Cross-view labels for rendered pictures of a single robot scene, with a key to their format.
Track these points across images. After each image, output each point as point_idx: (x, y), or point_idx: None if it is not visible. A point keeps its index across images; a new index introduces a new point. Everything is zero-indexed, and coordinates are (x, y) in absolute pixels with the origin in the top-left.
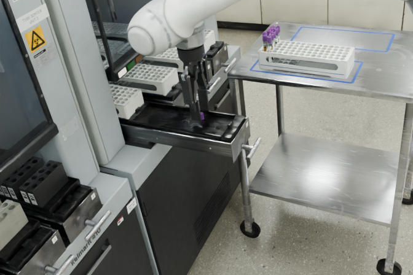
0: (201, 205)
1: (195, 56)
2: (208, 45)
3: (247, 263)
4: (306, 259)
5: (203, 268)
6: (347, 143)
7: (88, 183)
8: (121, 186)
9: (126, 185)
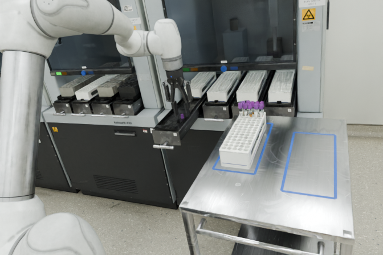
0: None
1: (166, 75)
2: (274, 98)
3: (223, 247)
4: None
5: (217, 223)
6: None
7: (150, 107)
8: (148, 116)
9: (152, 119)
